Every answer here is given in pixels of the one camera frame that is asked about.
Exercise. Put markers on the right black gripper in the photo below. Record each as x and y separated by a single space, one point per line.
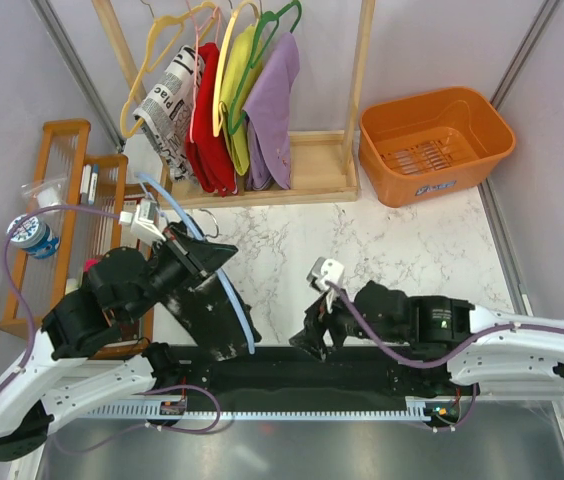
317 319

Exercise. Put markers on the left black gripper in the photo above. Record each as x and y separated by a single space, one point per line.
202 259

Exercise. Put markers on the black white-stained trousers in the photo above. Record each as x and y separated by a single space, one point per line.
207 315

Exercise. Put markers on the light blue hanger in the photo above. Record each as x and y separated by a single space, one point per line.
197 233

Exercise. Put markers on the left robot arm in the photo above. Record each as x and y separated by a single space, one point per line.
181 274

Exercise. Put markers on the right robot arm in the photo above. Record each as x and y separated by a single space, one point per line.
471 344

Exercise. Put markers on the pink hanger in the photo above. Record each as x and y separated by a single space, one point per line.
202 60

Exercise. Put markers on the red garment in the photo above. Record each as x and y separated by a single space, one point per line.
207 153

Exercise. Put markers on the purple garment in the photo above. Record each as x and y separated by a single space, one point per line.
268 117

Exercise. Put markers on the orange wooden shelf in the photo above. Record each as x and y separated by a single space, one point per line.
83 237

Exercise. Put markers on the white marker pens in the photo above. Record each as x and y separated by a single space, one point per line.
88 185

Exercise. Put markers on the wooden clothes rack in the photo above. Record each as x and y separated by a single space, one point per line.
323 167

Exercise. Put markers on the newspaper print garment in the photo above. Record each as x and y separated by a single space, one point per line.
166 112

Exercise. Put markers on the clear plastic bag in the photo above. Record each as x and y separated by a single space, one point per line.
44 193

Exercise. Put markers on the blue white round tin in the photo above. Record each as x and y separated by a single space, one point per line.
34 236

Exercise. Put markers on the yellow-green garment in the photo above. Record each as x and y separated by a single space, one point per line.
237 144

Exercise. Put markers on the orange plastic basket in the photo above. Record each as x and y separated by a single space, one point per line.
421 147

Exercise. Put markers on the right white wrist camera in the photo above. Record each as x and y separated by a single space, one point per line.
326 276

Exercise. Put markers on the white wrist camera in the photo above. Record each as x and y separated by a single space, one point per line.
142 222
326 276

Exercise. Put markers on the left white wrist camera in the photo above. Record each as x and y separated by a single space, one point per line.
142 222

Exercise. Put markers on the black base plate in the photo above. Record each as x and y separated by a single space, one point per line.
287 379

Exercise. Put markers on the white cable duct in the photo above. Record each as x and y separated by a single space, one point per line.
156 409

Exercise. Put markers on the aluminium frame rail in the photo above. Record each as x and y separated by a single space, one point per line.
515 392

